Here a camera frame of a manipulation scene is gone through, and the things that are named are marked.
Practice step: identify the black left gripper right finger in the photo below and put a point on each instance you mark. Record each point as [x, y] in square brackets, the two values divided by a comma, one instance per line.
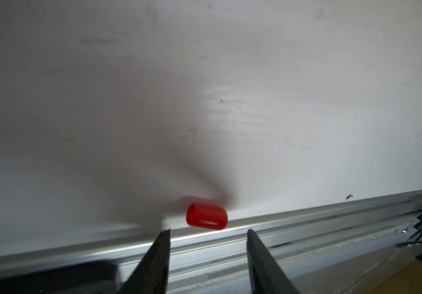
[266, 276]

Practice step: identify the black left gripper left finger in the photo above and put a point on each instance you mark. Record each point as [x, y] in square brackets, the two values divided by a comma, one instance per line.
[151, 274]

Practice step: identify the red sleeve seven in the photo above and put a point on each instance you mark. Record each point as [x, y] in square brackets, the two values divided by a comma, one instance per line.
[206, 216]

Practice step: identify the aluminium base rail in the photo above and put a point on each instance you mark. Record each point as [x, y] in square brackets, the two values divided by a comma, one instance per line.
[334, 249]

